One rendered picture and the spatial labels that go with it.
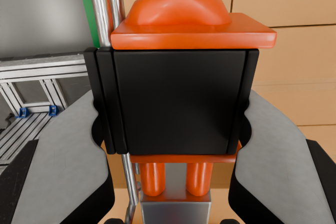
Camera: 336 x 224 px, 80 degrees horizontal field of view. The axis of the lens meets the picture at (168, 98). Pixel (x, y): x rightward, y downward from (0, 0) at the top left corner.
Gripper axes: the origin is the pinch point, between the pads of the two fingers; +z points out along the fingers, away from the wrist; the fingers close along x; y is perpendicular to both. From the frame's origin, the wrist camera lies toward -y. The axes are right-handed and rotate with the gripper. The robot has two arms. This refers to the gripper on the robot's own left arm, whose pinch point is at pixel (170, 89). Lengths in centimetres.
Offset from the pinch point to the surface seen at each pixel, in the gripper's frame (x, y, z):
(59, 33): -64, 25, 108
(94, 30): -44, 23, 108
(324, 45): 49, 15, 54
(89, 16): -45, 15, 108
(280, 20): 33, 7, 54
